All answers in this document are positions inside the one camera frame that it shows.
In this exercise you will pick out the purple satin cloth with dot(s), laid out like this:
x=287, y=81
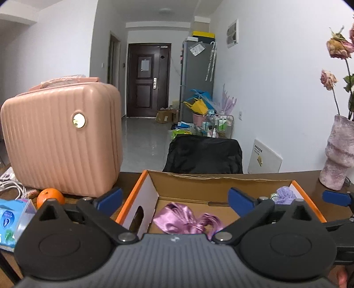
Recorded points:
x=177, y=216

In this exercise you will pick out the lavender translucent umbrella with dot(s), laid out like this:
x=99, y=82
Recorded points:
x=228, y=101

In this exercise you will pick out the white power strip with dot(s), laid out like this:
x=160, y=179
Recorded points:
x=6, y=174

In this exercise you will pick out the round ceiling light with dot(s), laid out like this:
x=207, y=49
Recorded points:
x=165, y=10

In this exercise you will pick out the white paper on door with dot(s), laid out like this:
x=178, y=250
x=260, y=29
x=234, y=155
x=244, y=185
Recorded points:
x=144, y=64

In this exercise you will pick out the hanging clear umbrella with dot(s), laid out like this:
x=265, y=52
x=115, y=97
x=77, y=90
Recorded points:
x=211, y=62

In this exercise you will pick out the bunch of dried pink roses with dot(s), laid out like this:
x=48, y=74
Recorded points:
x=338, y=48

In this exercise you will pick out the blue and green packaging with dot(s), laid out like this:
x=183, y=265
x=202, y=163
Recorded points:
x=179, y=133

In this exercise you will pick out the lavender mesh pouch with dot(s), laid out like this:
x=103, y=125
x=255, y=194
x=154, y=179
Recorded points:
x=284, y=193

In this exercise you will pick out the pink bucket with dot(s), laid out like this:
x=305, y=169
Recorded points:
x=198, y=119

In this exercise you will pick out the yellow box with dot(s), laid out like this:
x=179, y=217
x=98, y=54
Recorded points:
x=203, y=34

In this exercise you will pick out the dark eyeglasses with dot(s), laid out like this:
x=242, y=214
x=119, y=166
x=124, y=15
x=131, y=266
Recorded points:
x=349, y=182

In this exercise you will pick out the dark brown entrance door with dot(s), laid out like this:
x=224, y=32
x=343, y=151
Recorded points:
x=146, y=94

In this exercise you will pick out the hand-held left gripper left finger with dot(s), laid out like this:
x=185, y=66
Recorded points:
x=110, y=198

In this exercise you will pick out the blue tissue pack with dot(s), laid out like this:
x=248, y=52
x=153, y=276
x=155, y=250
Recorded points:
x=13, y=218

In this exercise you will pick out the clear plastic bag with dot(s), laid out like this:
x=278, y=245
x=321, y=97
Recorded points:
x=197, y=49

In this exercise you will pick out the blue plastic stool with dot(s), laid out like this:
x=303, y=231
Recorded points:
x=200, y=93

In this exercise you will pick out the pink ribbed suitcase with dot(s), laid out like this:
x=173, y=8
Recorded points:
x=55, y=144

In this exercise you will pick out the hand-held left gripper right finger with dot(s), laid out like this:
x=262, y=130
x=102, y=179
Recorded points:
x=240, y=202

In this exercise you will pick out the mottled pink ceramic vase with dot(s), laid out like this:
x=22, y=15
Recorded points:
x=337, y=155

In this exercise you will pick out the cardboard box with orange edges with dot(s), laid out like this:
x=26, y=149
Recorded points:
x=221, y=185

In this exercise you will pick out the person's right hand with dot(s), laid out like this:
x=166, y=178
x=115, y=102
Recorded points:
x=342, y=277

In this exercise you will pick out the grey refrigerator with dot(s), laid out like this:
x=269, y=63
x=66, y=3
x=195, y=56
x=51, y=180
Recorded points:
x=196, y=74

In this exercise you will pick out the white board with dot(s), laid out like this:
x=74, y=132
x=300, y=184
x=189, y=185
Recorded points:
x=265, y=157

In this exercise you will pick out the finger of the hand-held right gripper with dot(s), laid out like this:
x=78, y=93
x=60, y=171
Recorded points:
x=336, y=197
x=343, y=224

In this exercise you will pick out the orange fruit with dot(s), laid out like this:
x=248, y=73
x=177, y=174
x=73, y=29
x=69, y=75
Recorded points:
x=50, y=198

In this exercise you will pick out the metal cart with bottles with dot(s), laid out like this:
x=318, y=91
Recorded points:
x=221, y=124

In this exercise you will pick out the open cardboard carton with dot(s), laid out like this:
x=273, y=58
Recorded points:
x=164, y=116

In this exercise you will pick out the dark side room door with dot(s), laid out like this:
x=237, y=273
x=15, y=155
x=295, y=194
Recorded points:
x=112, y=61

